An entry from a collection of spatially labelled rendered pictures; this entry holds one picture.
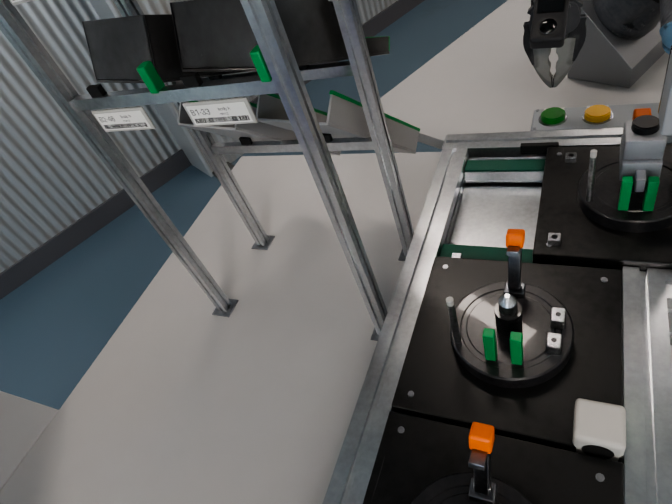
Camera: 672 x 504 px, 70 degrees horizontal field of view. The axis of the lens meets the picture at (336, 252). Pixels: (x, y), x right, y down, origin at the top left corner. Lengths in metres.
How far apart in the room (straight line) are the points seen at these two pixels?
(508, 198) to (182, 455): 0.67
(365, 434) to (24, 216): 2.72
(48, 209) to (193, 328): 2.26
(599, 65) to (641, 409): 0.81
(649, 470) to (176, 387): 0.68
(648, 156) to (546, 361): 0.29
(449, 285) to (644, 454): 0.29
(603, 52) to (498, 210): 0.49
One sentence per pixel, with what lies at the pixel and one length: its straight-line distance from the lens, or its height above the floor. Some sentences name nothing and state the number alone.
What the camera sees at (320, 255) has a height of 0.86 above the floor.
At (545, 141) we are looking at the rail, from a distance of 0.92.
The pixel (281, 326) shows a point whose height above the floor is 0.86.
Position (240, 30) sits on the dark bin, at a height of 1.34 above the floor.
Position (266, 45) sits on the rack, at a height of 1.35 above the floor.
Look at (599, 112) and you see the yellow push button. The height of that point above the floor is 0.97.
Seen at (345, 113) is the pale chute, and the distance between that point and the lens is 0.68.
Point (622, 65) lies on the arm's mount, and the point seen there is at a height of 0.91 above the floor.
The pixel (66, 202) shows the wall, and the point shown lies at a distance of 3.15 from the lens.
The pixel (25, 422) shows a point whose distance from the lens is 1.08.
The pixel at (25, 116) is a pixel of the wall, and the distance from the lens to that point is 2.99.
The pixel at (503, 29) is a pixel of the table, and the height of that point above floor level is 0.86.
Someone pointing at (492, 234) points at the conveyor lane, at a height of 0.92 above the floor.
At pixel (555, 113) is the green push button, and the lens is 0.97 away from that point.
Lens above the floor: 1.51
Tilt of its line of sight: 44 degrees down
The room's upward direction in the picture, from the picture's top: 23 degrees counter-clockwise
